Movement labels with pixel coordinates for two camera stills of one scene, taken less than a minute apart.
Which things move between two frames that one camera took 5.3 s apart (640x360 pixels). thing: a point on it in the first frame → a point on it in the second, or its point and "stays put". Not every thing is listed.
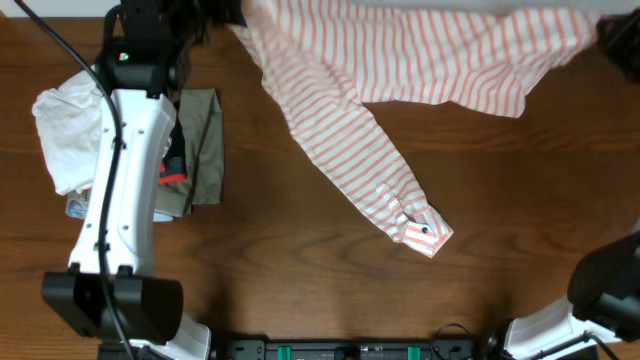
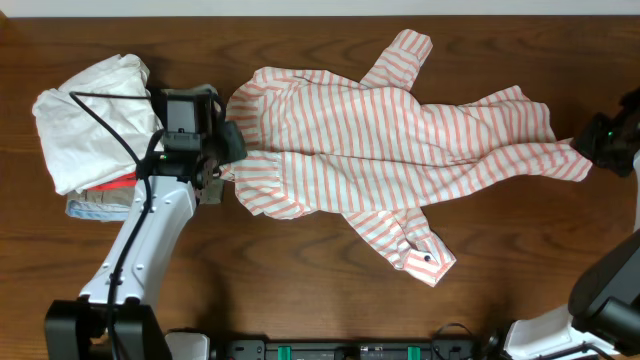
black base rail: x=259 y=349 stays put
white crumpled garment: x=69 y=122 stays put
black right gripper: x=627 y=35 → x=586 y=142
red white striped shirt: x=323 y=60 → x=371 y=150
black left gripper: x=223 y=11 → x=229 y=133
